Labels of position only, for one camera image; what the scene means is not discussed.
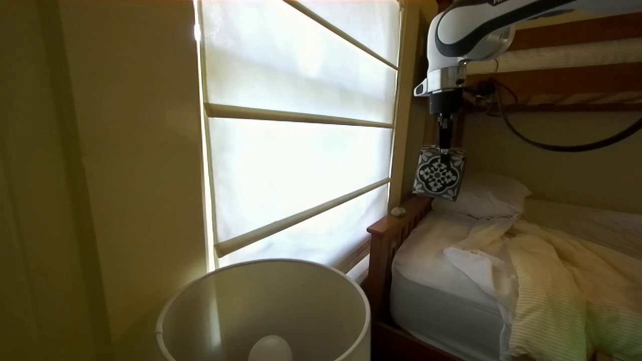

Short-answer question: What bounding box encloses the white mattress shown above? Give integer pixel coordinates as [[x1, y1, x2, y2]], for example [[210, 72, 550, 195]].
[[387, 211, 517, 361]]

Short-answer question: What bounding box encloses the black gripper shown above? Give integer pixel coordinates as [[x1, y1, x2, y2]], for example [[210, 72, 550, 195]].
[[427, 87, 466, 168]]

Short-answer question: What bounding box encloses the cream crumpled blanket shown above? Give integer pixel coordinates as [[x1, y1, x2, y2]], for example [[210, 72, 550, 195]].
[[444, 211, 642, 361]]

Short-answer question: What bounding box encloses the brown wooden headboard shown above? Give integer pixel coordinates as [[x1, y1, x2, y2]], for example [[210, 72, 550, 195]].
[[364, 191, 437, 361]]

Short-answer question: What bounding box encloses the white lamp shade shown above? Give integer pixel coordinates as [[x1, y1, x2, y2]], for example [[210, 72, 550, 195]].
[[154, 257, 372, 361]]

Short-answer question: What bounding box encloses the white light bulb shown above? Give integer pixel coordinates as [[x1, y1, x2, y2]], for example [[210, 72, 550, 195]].
[[246, 332, 294, 361]]

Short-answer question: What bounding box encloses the wooden bunk frame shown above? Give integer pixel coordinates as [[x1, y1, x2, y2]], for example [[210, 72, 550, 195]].
[[423, 0, 642, 117]]

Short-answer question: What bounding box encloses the white pillow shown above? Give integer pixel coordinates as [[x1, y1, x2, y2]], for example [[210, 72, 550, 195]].
[[433, 171, 534, 224]]

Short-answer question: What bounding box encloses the white roman window blind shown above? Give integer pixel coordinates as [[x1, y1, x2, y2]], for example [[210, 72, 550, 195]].
[[195, 0, 404, 271]]

